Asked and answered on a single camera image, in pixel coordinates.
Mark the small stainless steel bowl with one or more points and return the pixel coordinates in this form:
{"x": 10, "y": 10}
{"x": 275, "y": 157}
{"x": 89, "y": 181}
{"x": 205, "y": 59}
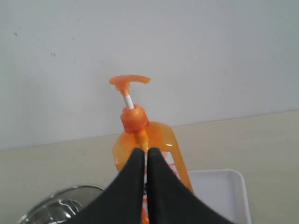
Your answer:
{"x": 57, "y": 212}

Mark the steel mesh strainer basket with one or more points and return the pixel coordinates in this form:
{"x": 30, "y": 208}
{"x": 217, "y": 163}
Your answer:
{"x": 83, "y": 193}

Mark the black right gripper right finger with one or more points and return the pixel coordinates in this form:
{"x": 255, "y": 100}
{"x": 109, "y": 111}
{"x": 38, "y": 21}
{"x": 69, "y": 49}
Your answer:
{"x": 170, "y": 201}

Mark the orange dish soap pump bottle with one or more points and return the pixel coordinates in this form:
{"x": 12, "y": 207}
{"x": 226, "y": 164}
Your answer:
{"x": 140, "y": 132}

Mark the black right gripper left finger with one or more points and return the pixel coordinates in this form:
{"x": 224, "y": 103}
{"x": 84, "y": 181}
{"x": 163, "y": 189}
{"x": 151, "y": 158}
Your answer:
{"x": 121, "y": 202}

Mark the white rectangular plastic tray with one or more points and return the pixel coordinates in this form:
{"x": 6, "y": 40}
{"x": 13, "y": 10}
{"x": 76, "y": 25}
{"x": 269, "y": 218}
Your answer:
{"x": 223, "y": 190}

